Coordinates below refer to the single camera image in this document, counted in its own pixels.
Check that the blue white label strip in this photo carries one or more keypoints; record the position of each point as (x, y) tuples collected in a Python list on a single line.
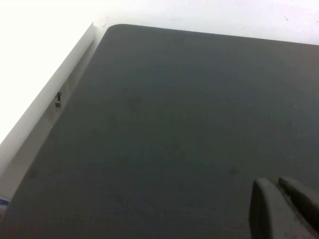
[(3, 201)]

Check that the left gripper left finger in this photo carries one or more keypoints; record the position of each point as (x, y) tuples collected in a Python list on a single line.
[(271, 214)]

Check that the white side panel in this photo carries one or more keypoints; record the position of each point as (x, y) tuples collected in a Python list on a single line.
[(47, 99)]

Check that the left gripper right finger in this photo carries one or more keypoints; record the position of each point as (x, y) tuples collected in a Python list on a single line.
[(306, 201)]

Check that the black table mat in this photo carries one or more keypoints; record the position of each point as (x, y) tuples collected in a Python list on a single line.
[(162, 129)]

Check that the small metal latch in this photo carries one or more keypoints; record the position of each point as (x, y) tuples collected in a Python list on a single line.
[(58, 99)]

